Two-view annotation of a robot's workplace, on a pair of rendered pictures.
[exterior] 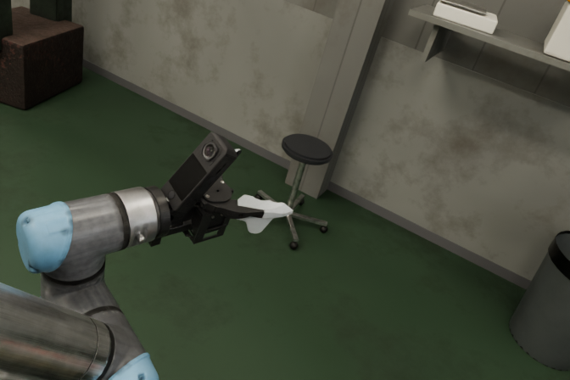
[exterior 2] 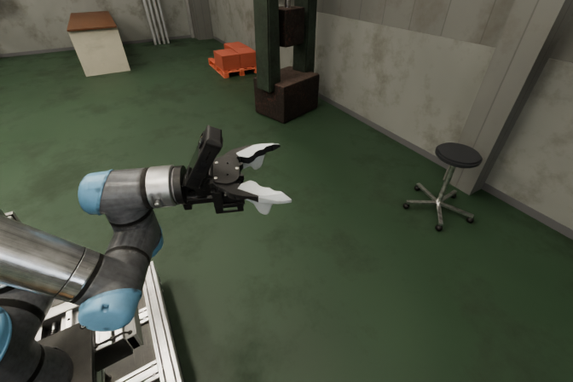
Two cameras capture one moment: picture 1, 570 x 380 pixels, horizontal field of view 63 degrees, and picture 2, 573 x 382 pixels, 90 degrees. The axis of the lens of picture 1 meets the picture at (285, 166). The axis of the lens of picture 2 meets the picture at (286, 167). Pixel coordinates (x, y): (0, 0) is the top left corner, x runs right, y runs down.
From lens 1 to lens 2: 0.40 m
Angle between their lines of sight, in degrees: 33
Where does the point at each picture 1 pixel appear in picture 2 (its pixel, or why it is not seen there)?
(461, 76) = not seen: outside the picture
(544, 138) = not seen: outside the picture
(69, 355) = (38, 277)
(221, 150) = (205, 140)
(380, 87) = (543, 104)
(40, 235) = (82, 189)
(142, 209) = (157, 182)
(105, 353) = (80, 281)
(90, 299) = (123, 239)
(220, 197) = (225, 179)
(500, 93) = not seen: outside the picture
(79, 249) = (108, 203)
